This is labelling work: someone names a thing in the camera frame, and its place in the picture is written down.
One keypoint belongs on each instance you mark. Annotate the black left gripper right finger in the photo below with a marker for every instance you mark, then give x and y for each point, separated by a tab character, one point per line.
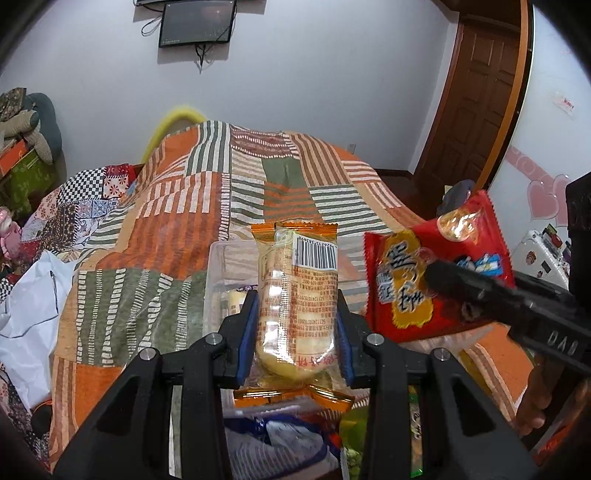
464	435

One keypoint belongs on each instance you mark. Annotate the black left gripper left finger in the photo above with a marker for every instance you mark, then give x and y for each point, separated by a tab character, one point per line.
126	435

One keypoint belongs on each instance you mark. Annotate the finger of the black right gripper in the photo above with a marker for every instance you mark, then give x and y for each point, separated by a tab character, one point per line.
466	288

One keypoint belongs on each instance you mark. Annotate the red snack bag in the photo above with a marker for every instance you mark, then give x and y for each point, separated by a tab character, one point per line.
401	306

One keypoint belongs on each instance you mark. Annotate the orange cake snack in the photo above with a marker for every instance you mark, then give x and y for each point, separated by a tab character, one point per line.
294	353

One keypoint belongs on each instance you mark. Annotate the clear plastic storage bin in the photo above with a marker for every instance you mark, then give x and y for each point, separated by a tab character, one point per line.
234	265

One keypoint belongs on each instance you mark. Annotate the right hand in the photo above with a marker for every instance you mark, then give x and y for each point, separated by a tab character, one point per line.
536	398

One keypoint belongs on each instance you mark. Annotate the blue white snack bag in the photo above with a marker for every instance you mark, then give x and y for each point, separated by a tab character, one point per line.
281	446

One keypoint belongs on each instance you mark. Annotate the white plastic bag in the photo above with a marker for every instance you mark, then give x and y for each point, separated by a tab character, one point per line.
29	326

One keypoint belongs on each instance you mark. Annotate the brown wooden door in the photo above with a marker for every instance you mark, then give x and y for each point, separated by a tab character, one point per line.
480	101

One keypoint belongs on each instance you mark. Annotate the patchwork striped bedspread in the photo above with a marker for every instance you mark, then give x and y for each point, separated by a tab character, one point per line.
141	241

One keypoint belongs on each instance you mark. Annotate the pink plush doll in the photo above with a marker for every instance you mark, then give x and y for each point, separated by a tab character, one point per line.
10	233

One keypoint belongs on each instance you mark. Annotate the green patterned box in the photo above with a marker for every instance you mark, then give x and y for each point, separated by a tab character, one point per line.
27	183

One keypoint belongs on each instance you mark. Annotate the yellow pillow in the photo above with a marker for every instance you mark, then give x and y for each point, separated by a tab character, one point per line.
177	115

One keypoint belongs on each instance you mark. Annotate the grey stuffed toy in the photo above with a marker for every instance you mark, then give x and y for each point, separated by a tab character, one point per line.
32	117

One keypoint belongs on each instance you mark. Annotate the wall mounted black monitor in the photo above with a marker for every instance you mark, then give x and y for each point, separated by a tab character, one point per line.
196	23

